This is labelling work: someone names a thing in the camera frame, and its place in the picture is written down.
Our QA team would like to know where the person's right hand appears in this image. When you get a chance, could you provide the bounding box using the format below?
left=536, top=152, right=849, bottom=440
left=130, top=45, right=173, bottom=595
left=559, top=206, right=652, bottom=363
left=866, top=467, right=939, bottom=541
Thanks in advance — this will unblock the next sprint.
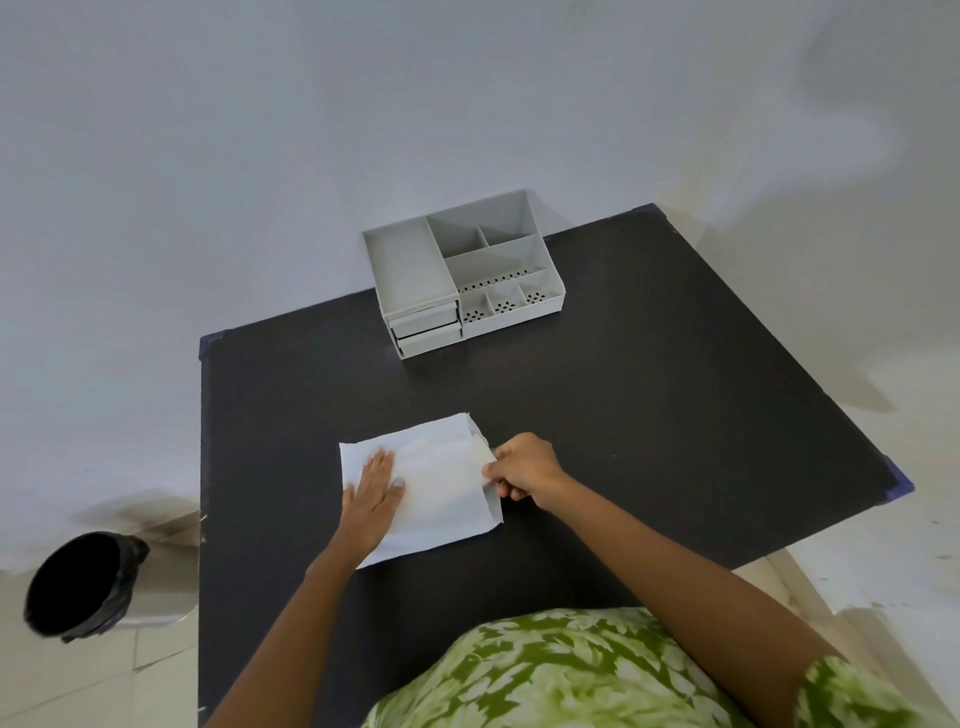
left=482, top=432, right=576, bottom=512

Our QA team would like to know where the person's left hand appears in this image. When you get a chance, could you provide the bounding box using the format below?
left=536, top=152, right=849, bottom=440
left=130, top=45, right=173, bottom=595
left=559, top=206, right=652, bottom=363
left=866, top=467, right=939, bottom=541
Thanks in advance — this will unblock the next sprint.
left=337, top=447, right=408, bottom=558

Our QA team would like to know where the white paper envelope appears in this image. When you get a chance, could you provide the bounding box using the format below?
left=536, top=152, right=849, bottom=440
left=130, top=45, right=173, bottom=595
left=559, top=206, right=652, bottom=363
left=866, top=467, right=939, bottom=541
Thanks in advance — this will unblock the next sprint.
left=339, top=411, right=504, bottom=570

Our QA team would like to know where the person's left forearm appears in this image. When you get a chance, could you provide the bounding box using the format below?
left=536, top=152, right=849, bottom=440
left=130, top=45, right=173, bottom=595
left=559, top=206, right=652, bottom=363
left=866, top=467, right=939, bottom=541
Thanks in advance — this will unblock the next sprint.
left=202, top=534, right=376, bottom=728

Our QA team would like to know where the person's right forearm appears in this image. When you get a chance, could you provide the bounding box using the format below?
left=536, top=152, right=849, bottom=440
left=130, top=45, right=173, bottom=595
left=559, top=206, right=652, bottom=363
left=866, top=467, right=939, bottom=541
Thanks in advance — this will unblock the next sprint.
left=527, top=476, right=852, bottom=728

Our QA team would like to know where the grey organizer drawer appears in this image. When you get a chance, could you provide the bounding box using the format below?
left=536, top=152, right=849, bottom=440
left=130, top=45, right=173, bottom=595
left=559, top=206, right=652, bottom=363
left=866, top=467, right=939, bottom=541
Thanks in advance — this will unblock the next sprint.
left=387, top=303, right=460, bottom=339
left=395, top=324, right=462, bottom=359

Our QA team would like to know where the green floral garment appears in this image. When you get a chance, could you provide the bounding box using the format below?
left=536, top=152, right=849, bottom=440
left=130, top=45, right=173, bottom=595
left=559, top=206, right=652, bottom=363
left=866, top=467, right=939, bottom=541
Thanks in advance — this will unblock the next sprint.
left=363, top=606, right=960, bottom=728

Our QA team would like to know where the grey plastic desk organizer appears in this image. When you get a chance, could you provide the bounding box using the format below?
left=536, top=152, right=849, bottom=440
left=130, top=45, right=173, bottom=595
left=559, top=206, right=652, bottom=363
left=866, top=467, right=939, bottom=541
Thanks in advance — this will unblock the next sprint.
left=362, top=189, right=567, bottom=361

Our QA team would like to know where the silver metal trash bin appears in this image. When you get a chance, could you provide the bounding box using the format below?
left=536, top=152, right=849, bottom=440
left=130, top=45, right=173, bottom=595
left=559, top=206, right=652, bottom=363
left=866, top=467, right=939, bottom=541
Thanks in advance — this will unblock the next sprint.
left=112, top=514, right=201, bottom=631

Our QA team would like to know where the black bin bag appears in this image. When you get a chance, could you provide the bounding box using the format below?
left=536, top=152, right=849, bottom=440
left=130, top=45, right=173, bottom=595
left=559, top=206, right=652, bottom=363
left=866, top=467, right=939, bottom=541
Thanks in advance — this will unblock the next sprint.
left=22, top=531, right=152, bottom=645

